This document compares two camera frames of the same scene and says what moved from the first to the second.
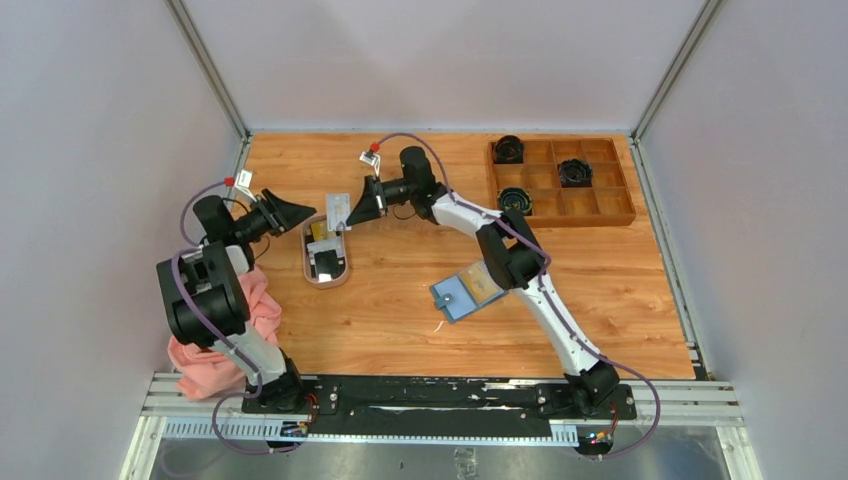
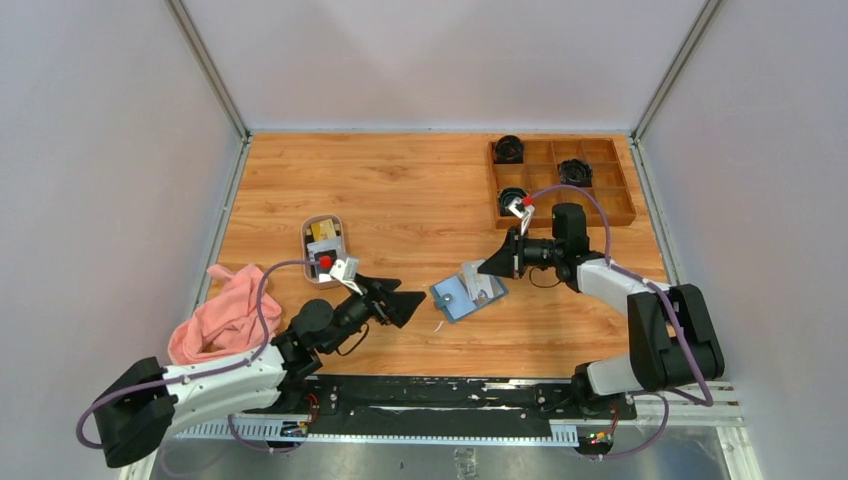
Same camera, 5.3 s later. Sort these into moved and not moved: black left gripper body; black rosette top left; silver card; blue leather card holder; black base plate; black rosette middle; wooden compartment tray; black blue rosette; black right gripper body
Moved: silver card; black left gripper body; black right gripper body
Not moved: black blue rosette; black base plate; black rosette middle; black rosette top left; blue leather card holder; wooden compartment tray
